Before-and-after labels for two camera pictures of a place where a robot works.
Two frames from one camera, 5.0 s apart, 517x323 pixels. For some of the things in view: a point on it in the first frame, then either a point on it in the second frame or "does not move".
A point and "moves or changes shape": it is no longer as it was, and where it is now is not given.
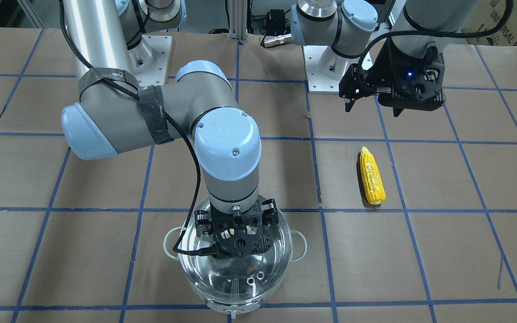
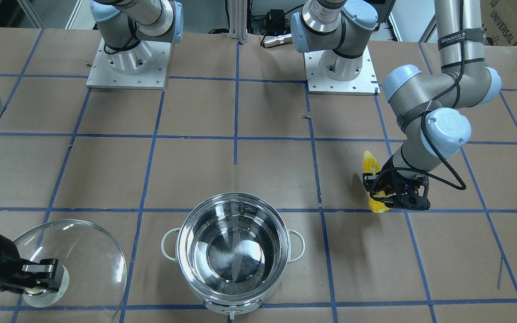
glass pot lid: x=246 y=277 -> x=92 y=280
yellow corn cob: x=373 y=180 moves or changes shape
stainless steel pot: x=233 y=284 does not move
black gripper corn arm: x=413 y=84 -> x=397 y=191
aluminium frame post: x=238 y=17 does not move
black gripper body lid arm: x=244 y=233 -> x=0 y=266
